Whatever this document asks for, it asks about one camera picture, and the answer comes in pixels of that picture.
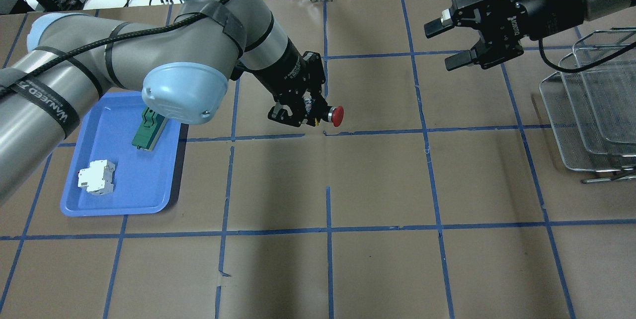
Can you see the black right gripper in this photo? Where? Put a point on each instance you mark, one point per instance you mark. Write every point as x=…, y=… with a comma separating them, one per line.
x=539, y=7

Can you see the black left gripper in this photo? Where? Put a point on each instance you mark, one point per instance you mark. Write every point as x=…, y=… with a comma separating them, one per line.
x=284, y=71

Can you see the red emergency stop button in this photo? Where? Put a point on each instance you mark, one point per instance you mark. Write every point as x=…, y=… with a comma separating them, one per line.
x=336, y=115

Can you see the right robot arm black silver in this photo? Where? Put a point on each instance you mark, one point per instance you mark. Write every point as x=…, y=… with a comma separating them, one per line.
x=544, y=18

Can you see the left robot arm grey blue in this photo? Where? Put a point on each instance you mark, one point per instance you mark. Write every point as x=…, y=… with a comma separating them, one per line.
x=182, y=71

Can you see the green terminal block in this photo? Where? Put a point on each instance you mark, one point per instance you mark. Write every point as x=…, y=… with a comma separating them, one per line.
x=149, y=130

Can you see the blue plastic tray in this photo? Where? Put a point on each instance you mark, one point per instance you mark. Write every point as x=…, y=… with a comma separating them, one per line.
x=142, y=179

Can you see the white circuit breaker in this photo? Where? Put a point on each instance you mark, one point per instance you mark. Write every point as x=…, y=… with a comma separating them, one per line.
x=97, y=178

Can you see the wire mesh shelf rack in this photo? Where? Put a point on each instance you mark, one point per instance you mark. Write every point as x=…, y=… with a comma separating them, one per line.
x=590, y=104

